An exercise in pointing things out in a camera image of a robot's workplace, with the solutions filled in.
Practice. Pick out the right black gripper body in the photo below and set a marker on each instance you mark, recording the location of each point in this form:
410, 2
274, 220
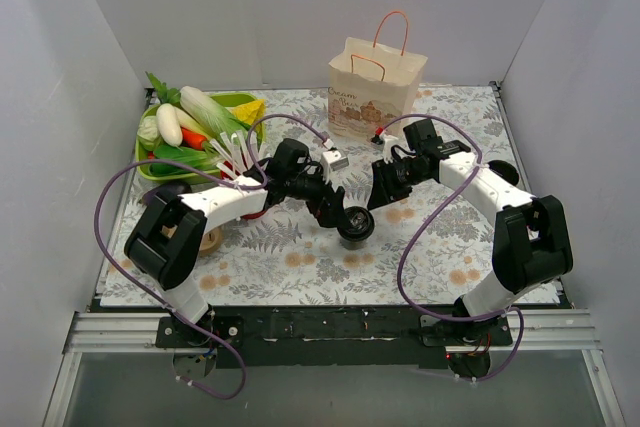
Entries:
386, 180

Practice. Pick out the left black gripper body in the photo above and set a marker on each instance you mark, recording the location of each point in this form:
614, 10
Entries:
325, 201

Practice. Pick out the black cup lid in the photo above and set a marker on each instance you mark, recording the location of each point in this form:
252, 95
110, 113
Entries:
360, 227

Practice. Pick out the stack of dark plastic cups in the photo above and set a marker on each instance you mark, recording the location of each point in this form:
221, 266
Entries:
505, 170

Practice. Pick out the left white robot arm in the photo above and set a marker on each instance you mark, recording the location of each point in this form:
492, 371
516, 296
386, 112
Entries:
166, 240

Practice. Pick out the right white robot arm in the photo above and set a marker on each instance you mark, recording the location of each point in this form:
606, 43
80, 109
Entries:
531, 244

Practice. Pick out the paper takeout bag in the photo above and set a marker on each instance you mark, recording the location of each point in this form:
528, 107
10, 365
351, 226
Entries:
370, 84

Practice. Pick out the floral table mat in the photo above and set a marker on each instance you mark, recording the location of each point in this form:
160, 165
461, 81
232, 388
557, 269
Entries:
285, 258

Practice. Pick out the red straw holder cup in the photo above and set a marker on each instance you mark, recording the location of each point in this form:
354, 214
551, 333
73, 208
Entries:
253, 215

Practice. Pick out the brown cardboard cup carrier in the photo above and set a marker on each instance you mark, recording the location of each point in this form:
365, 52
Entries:
211, 241

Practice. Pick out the yellow toy leaf vegetable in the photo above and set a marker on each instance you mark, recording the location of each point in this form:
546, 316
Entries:
249, 112

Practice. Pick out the toy napa cabbage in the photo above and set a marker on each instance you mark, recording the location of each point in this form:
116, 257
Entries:
213, 117

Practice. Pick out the purple toy eggplant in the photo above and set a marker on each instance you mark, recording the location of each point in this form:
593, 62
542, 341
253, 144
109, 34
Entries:
174, 188

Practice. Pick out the white toy radish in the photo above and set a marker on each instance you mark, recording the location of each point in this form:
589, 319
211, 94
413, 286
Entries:
168, 125

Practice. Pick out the green toy cabbage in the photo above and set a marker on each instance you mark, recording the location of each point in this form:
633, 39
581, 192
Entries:
148, 134

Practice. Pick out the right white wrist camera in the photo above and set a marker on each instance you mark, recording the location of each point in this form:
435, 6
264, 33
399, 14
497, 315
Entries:
386, 143

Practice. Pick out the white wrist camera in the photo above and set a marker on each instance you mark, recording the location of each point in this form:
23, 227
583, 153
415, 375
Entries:
386, 143
332, 161

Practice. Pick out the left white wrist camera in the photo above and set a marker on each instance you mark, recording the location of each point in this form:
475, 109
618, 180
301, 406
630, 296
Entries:
332, 161

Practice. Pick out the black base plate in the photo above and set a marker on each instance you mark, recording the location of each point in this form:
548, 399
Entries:
327, 336

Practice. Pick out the aluminium rail frame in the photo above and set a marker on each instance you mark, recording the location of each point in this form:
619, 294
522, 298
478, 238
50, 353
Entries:
549, 330

